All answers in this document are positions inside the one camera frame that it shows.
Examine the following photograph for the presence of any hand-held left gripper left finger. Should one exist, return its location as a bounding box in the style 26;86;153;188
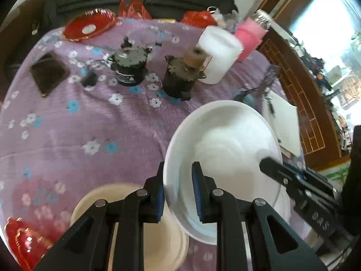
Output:
33;161;166;271

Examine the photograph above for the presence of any red plastic bag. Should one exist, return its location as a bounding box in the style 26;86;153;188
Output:
118;0;153;20
180;11;218;26

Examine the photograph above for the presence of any brown armchair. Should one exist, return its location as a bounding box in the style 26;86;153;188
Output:
0;0;47;63

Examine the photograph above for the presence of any cream plastic bowl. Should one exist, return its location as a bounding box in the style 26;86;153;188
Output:
69;183;189;271

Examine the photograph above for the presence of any pink sleeved bottle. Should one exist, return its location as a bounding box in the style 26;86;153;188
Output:
234;9;273;63

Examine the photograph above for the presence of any white plastic cup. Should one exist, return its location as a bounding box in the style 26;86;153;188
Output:
197;25;244;84

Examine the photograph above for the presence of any white paper pad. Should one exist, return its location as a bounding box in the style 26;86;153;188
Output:
264;90;303;157

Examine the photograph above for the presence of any purple floral tablecloth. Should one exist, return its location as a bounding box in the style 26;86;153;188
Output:
0;17;306;271

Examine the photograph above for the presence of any white bowl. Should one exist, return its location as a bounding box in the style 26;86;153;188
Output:
163;100;283;245

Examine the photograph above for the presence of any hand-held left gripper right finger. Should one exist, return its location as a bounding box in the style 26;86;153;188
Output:
191;161;320;271

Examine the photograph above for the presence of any dark jar with cork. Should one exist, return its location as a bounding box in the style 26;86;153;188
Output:
162;47;208;102

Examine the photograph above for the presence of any small black adapter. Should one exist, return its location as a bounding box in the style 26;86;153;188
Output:
80;70;98;88

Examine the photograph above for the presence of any clear plastic bag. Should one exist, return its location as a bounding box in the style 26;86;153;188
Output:
207;6;243;31

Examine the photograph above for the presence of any cluttered shelf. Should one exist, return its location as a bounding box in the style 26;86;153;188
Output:
293;28;361;153

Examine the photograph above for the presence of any black smartphone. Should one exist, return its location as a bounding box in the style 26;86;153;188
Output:
30;51;70;98

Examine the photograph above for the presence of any red plate with gold rim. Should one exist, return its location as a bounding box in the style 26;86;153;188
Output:
5;217;54;271
62;9;116;42

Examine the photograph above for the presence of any black cylindrical motor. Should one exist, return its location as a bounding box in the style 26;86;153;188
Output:
109;37;153;87

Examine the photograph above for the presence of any wooden lattice partition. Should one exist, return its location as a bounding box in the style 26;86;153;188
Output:
257;0;353;173

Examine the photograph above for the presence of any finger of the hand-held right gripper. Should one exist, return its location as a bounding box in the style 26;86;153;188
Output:
259;157;344;204

